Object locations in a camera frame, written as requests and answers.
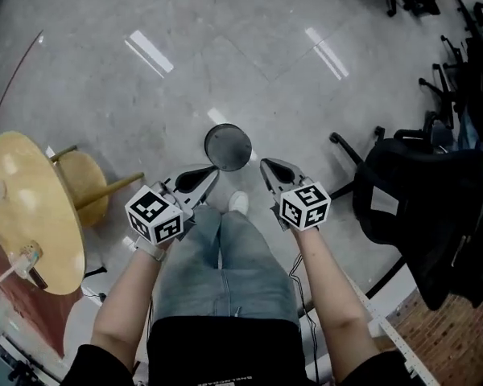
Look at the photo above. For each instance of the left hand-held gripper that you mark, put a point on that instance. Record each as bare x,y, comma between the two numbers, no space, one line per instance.
155,215

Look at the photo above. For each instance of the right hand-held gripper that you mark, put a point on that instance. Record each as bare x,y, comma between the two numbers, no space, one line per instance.
306,207

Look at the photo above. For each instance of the black mesh waste bin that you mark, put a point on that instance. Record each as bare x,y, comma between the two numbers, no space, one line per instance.
228,147

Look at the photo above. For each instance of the person's right forearm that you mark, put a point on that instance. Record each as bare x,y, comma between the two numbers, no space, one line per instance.
330,296

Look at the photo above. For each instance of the person's left forearm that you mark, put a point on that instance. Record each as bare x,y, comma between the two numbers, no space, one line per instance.
125,304

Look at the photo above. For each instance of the person's right white shoe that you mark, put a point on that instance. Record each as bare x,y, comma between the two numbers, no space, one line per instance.
238,201

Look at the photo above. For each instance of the white wristband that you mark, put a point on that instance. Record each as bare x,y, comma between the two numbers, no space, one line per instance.
151,249

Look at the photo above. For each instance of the person's blue jeans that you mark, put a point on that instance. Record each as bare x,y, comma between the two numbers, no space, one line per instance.
245,268

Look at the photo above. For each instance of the black mesh office chair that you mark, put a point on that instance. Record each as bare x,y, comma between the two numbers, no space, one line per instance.
418,207

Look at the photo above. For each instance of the round wooden side table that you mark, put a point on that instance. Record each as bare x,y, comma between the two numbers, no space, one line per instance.
32,207

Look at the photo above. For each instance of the person's black shirt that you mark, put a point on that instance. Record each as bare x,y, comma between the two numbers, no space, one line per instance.
225,352

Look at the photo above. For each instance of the white perforated metal rack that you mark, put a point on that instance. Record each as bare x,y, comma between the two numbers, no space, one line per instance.
390,332

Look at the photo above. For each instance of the pink cloth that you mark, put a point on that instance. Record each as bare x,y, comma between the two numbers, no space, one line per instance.
28,308

